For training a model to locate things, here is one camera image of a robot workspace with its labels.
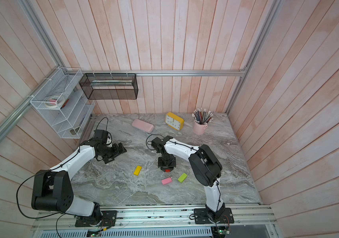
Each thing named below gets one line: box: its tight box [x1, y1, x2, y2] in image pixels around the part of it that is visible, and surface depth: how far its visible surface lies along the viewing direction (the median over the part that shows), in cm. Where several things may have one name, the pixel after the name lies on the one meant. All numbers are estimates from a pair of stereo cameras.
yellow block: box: [133, 165, 142, 177], surface depth 92 cm
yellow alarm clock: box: [165, 112, 185, 131], surface depth 110 cm
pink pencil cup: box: [192, 119, 209, 135], surface depth 103 cm
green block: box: [177, 172, 188, 183], surface depth 88 cm
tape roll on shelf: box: [44, 95, 61, 108], surface depth 74 cm
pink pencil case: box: [131, 119, 155, 134], surface depth 113 cm
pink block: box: [161, 177, 172, 185], surface depth 87 cm
